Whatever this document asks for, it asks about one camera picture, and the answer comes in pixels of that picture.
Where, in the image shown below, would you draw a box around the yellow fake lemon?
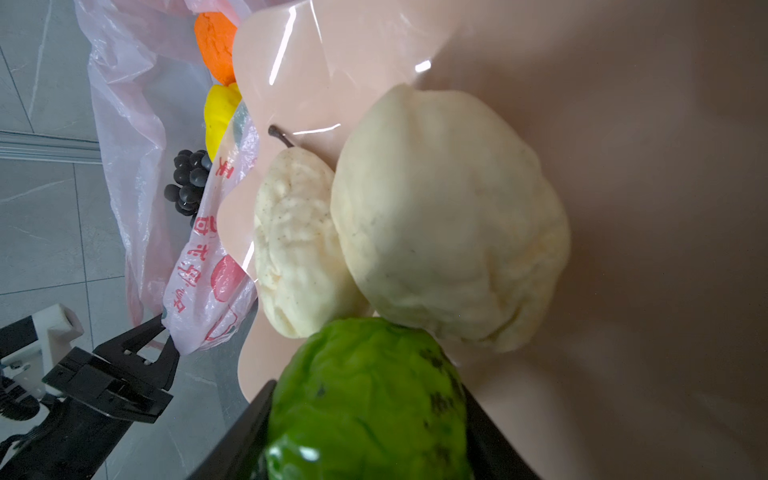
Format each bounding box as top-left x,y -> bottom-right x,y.
203,83 -> 242,160

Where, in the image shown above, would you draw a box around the black fake grapes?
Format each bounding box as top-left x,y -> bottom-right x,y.
163,150 -> 212,226

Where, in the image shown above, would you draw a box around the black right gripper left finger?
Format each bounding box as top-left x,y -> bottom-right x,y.
189,379 -> 277,480

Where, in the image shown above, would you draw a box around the pink plastic bag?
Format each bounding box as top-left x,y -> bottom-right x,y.
75,1 -> 255,355

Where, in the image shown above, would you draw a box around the pink scalloped plastic bowl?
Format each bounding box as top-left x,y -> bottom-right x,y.
220,1 -> 767,479

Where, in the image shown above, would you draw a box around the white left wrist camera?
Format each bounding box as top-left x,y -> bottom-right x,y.
1,304 -> 84,400

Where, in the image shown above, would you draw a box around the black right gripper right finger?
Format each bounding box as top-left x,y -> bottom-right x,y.
464,386 -> 540,480

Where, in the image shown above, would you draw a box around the orange fake orange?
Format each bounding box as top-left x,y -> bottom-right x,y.
194,12 -> 237,86

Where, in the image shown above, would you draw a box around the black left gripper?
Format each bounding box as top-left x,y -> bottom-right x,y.
1,315 -> 180,479

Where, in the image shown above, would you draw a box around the green fake fruit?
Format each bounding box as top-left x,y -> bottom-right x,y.
264,318 -> 474,479

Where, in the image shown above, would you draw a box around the beige fake potato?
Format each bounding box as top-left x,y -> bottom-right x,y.
331,85 -> 571,352

